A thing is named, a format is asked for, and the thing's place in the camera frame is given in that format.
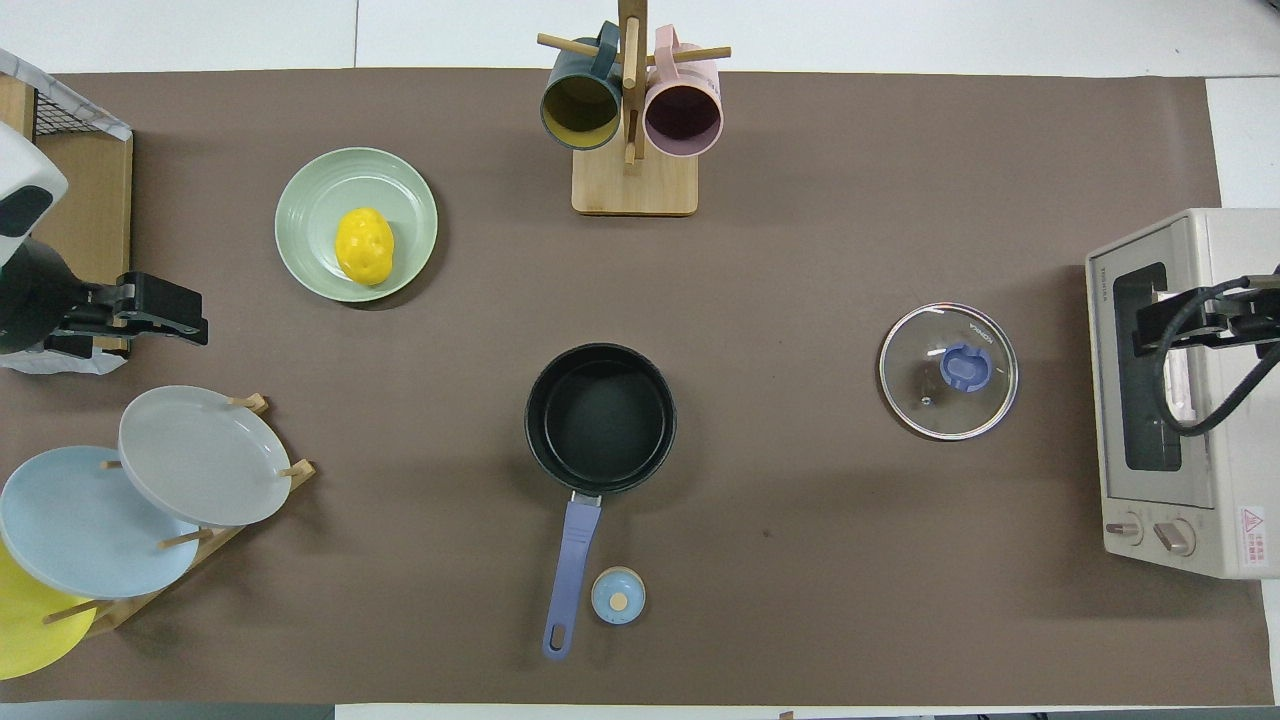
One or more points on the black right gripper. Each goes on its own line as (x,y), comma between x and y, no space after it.
(1190,320)

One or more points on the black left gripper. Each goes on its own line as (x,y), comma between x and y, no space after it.
(160,300)

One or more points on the yellow lemon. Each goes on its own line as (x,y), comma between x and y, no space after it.
(364,246)

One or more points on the glass lid with blue knob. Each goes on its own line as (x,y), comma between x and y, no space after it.
(948,372)

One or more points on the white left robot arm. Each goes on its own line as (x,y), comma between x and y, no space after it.
(22,210)

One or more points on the grey plate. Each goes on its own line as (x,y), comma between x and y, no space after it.
(200,455)

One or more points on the light green plate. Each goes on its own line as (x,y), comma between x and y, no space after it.
(310,200)

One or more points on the light blue plate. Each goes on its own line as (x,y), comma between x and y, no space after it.
(80,530)

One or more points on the wooden plate rack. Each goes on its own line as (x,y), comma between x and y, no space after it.
(215,540)

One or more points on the yellow plate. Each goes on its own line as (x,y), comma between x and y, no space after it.
(25,630)

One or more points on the white crumpled sheet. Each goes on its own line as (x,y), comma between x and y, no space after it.
(70,362)

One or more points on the wooden board stand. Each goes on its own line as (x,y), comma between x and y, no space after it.
(95,210)

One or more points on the beige toaster oven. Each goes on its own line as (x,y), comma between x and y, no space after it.
(1110,420)

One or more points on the white marbled cloth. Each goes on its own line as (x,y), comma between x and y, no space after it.
(60,90)

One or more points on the brown table mat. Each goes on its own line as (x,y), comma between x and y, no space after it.
(800,250)

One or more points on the dark teal mug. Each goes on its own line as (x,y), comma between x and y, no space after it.
(580,105)

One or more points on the wooden mug tree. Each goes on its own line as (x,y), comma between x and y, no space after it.
(634,185)

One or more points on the small blue knob toy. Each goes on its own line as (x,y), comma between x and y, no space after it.
(618,596)

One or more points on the pink mug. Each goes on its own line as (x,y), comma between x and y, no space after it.
(684,115)

